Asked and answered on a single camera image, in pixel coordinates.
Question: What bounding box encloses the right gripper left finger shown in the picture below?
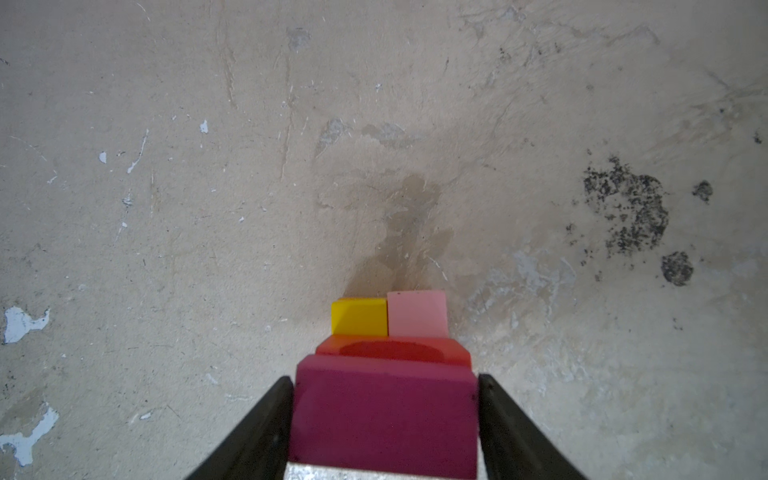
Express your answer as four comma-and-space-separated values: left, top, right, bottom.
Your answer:
187, 376, 294, 480

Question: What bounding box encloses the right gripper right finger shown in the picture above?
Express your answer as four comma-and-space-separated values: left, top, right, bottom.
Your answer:
478, 373, 585, 480

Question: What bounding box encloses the magenta wood block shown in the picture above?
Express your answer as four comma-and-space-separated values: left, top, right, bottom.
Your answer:
289, 355, 478, 479

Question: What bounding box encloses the red arch block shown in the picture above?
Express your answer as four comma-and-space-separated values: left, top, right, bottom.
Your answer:
315, 335, 472, 369

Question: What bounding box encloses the yellow wood block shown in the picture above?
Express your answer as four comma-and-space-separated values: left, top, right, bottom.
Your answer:
331, 298, 388, 337

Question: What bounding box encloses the pink wood block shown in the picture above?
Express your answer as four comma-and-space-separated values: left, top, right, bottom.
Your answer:
387, 290, 450, 338

